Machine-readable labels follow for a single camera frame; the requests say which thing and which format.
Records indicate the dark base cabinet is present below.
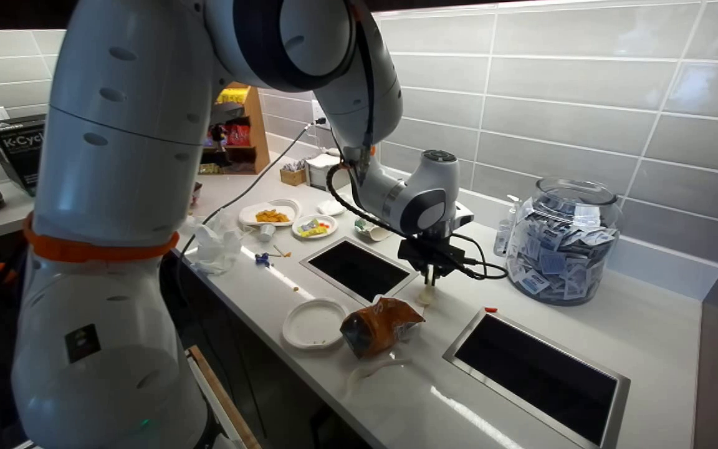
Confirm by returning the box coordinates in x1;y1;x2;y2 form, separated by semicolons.
161;258;378;449

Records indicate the white wall outlet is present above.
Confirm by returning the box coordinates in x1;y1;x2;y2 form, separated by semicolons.
307;97;328;128

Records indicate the thin black power cable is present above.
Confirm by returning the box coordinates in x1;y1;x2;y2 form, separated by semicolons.
180;123;317;254

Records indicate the small brown cardboard box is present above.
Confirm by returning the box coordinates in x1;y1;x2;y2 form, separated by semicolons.
279;163;308;187

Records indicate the small clear plastic bottle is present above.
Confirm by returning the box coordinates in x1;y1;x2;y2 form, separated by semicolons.
490;196;520;258

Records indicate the wooden board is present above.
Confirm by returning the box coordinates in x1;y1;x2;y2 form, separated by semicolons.
185;344;262;449

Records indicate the steel framed countertop opening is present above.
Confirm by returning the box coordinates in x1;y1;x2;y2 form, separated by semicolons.
299;234;419;304
443;309;630;449

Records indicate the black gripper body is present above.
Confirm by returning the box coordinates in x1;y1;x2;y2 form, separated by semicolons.
395;233;468;273

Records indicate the wooden organizer shelf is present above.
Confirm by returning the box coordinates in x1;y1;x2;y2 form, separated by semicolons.
200;83;271;174

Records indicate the printed paper cup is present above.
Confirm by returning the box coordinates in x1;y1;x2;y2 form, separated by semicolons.
352;214;385;245

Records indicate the white paper plate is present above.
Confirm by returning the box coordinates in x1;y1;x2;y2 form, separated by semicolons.
279;297;352;351
237;197;299;229
288;213;342;245

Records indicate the black printed box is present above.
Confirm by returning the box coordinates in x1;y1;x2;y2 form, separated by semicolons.
0;116;48;197

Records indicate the orange crisps pile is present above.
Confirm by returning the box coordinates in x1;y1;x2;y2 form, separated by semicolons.
253;207;292;228

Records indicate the orange chips bag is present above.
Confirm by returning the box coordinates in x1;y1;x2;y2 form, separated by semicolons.
338;297;428;363

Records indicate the white box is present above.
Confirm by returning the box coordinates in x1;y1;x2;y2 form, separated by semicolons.
303;152;344;193

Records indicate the glass jar with sachets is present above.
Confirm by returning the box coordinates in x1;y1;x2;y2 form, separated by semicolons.
503;174;623;308

